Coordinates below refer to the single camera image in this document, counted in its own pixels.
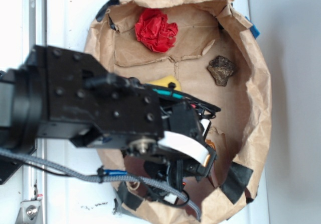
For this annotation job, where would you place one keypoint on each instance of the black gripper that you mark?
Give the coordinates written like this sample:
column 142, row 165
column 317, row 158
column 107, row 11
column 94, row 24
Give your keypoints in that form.
column 92, row 107

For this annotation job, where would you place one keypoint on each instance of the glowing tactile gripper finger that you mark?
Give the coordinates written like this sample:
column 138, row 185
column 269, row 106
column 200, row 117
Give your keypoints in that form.
column 185, row 145

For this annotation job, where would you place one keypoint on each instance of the orange spiral seashell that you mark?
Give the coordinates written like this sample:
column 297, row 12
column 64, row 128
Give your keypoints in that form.
column 211, row 156

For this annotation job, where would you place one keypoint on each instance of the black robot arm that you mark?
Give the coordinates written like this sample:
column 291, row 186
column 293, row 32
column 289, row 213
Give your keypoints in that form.
column 21, row 109

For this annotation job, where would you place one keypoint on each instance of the yellow sponge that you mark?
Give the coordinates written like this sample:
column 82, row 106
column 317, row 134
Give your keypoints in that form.
column 165, row 81

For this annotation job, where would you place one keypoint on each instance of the brown rock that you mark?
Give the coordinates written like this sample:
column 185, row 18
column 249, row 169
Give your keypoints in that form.
column 221, row 69

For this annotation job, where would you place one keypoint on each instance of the white plastic lid board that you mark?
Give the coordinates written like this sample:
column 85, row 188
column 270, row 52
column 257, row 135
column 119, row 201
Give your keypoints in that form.
column 208, row 46

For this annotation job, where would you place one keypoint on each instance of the red crumpled tissue paper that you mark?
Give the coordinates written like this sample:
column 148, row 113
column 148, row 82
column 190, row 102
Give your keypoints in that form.
column 153, row 30

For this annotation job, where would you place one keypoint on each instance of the brown paper bag tray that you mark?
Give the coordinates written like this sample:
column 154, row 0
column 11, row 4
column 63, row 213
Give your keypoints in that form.
column 194, row 96

